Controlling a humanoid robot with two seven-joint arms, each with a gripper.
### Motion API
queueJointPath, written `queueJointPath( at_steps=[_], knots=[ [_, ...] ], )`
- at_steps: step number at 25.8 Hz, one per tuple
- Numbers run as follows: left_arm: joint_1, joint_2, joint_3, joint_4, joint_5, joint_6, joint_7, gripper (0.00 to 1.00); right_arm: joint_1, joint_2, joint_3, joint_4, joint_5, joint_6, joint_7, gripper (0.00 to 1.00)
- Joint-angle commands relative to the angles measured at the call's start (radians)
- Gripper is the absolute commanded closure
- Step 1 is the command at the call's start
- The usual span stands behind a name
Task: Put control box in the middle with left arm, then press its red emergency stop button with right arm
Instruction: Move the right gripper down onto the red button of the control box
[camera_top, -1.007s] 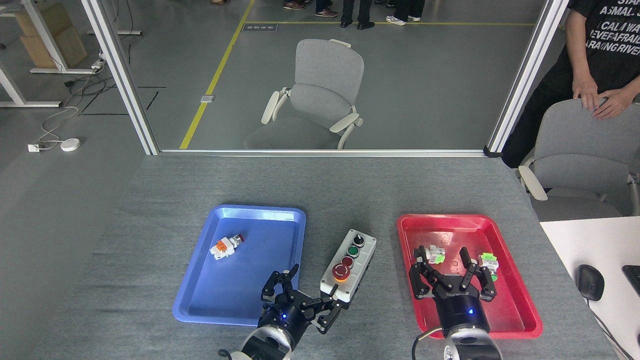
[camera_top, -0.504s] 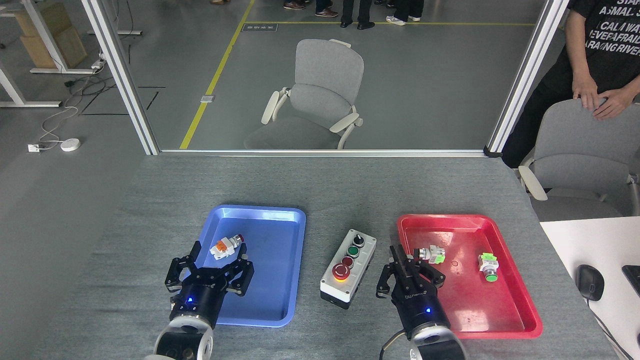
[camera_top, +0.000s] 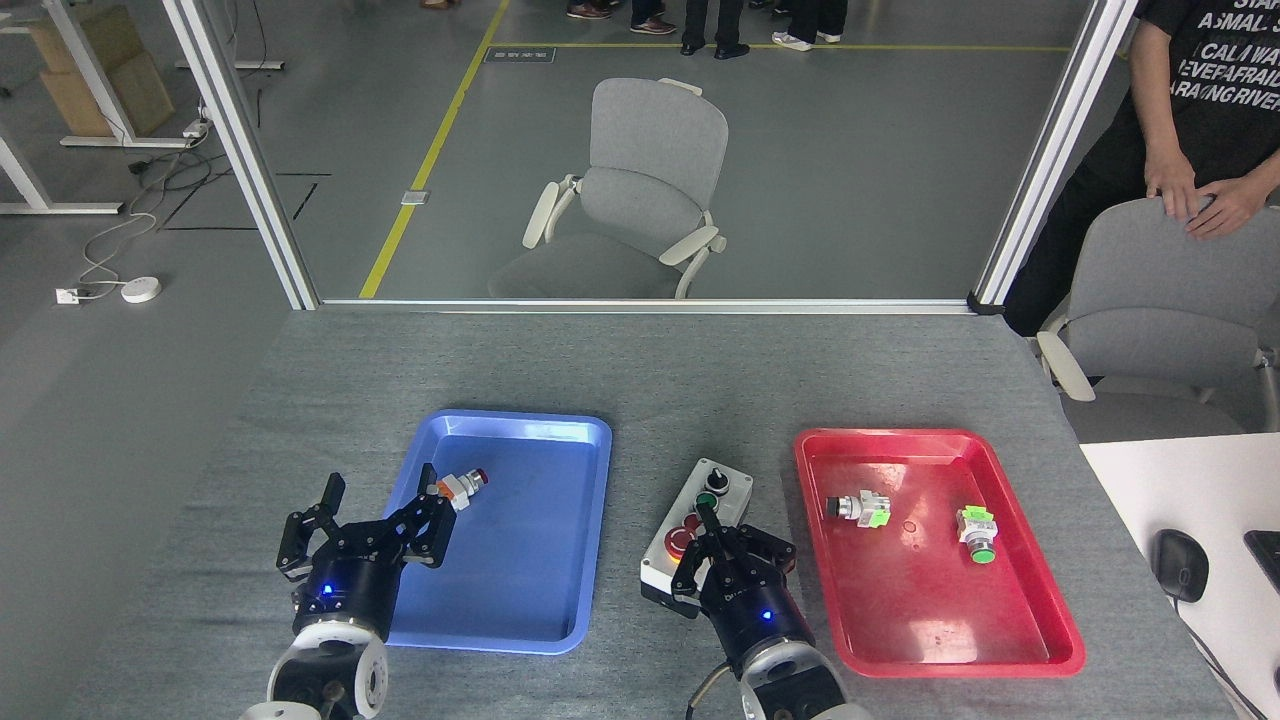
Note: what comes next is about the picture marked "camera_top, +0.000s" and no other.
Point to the red push button switch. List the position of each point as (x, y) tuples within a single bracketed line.
[(463, 487)]

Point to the person's right hand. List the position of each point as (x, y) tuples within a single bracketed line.
[(1172, 185)]

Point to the red plastic tray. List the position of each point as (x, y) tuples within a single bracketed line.
[(1000, 620)]

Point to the black selector switch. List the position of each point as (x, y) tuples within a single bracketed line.
[(862, 508)]

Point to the metal floor plate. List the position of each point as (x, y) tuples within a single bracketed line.
[(415, 197)]

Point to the white control box with buttons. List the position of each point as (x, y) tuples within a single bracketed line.
[(738, 483)]

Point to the cardboard box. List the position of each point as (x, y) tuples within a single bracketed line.
[(110, 60)]

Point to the silver frame post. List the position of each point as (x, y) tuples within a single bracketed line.
[(240, 150), (1050, 150)]

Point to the black computer mouse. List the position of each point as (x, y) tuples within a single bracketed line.
[(1180, 562)]

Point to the white round floor device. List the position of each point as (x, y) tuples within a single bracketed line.
[(141, 289)]

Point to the black keyboard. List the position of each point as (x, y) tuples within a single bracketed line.
[(1265, 555)]

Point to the blue plastic tray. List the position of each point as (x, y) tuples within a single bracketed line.
[(520, 560)]

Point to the grey office chair white armrests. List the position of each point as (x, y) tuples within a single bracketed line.
[(1160, 300), (650, 130)]

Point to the white side table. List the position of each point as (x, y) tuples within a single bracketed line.
[(1200, 480)]

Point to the white floor socket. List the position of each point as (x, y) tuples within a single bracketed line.
[(67, 296)]

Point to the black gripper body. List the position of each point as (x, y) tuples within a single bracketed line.
[(755, 610), (350, 590)]

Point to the white power strip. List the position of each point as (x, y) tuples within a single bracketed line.
[(196, 128)]

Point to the dark floor label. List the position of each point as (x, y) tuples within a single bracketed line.
[(519, 55)]

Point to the silver frame rail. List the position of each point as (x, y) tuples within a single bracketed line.
[(650, 306)]

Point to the person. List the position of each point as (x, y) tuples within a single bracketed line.
[(654, 24), (812, 20), (590, 10), (720, 25), (1220, 120)]

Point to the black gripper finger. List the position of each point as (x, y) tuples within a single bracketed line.
[(300, 545), (700, 565), (772, 553), (430, 530)]

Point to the white desk frame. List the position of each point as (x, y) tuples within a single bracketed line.
[(30, 185), (90, 80)]

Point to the person's left hand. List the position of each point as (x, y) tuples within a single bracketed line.
[(1228, 205)]

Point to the green push button switch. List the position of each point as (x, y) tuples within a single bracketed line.
[(977, 530)]

